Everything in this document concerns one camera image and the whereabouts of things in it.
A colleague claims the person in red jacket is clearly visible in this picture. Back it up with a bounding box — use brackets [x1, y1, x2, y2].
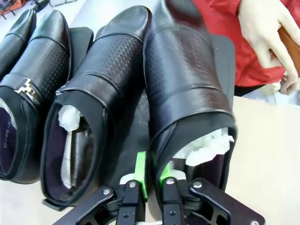
[192, 0, 293, 88]

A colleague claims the green left gripper right finger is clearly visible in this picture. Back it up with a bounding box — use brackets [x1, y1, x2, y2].
[160, 165, 265, 225]

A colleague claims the black leather buckle shoe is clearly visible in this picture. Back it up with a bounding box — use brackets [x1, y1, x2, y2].
[142, 0, 238, 195]
[0, 9, 71, 184]
[39, 5, 153, 207]
[0, 9, 38, 79]

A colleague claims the black flat shoe stand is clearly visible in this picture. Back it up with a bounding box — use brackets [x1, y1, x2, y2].
[42, 27, 236, 210]

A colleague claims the white paper shoe stuffing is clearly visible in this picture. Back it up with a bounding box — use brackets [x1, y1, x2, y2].
[172, 127, 235, 166]
[57, 105, 83, 188]

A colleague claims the person's left hand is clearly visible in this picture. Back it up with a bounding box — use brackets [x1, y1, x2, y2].
[238, 0, 300, 96]

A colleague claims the green left gripper left finger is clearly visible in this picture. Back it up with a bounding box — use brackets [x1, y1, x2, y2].
[55, 151, 148, 225]

